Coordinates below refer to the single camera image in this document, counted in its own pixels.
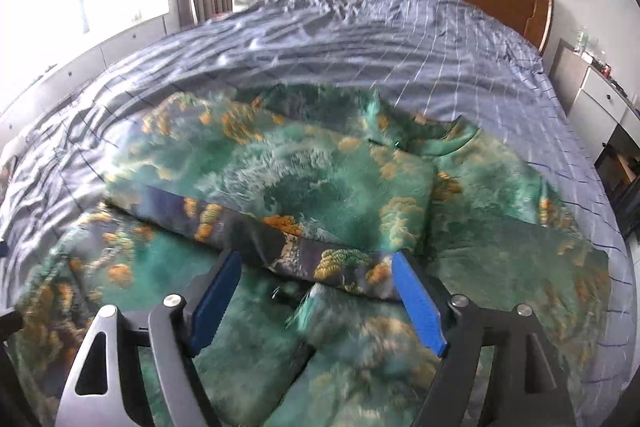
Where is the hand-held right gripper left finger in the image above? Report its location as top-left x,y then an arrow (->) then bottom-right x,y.
55,249 -> 243,427

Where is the dark wooden chair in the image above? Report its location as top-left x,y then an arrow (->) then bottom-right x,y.
597,142 -> 640,235

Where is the white and grey desk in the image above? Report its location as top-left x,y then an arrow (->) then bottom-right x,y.
550,38 -> 640,218

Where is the bed with blue checked cover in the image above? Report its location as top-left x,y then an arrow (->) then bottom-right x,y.
0,0 -> 631,427

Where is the green patterned padded jacket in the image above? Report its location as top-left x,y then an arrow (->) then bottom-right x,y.
10,82 -> 613,427

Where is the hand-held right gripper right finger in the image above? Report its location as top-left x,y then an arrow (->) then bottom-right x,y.
391,249 -> 573,427

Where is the white window cabinet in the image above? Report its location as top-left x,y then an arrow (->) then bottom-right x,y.
0,14 -> 181,138

